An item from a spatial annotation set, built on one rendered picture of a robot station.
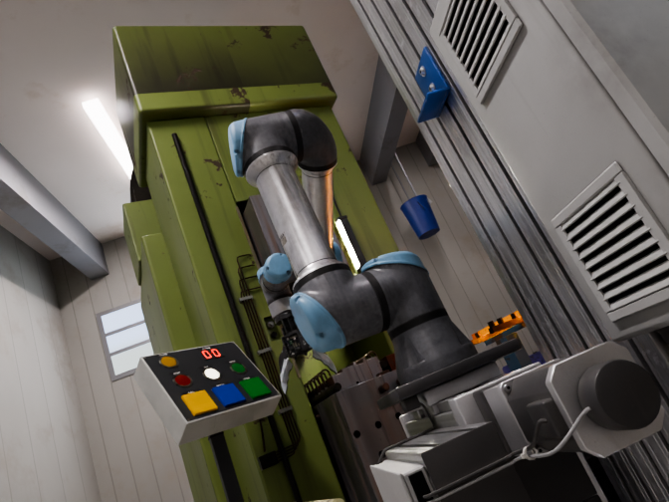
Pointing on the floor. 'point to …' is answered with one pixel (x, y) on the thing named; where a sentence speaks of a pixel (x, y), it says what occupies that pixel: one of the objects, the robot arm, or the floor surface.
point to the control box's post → (226, 469)
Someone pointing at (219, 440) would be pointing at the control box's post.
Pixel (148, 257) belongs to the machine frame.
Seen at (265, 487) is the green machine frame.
